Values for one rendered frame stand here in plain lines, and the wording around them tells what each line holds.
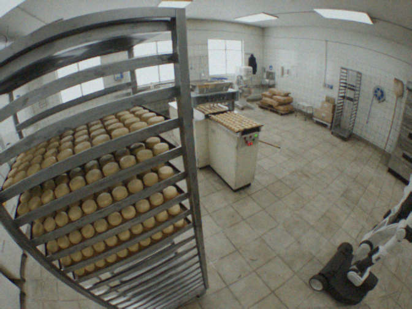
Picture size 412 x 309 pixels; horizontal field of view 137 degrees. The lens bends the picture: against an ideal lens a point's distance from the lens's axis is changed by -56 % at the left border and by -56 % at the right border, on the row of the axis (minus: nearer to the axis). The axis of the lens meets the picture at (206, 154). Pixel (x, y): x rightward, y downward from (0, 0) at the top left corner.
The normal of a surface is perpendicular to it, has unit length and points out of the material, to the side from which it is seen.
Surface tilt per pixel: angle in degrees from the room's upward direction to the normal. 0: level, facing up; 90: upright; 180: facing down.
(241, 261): 0
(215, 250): 0
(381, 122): 90
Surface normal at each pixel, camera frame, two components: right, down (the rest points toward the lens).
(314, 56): -0.88, 0.27
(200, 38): 0.47, 0.43
